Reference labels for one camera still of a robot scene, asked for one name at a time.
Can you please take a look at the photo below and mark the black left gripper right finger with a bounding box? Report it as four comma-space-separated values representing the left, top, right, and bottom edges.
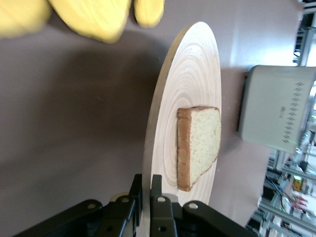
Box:
150, 174, 258, 237

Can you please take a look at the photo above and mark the slice of toast bread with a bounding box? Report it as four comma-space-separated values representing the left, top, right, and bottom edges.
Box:
176, 106, 222, 192

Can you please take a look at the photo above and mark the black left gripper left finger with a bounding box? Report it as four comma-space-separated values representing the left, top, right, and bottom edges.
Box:
13, 174, 144, 237

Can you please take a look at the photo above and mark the yellow banana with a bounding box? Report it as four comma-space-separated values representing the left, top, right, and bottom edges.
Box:
0, 0, 52, 40
134, 0, 165, 27
48, 0, 134, 45

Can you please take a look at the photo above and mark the chrome two-slot toaster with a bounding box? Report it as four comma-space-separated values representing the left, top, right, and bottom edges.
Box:
237, 65, 316, 155

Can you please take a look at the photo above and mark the round light wooden plate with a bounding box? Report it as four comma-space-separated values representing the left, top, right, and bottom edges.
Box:
142, 21, 222, 237

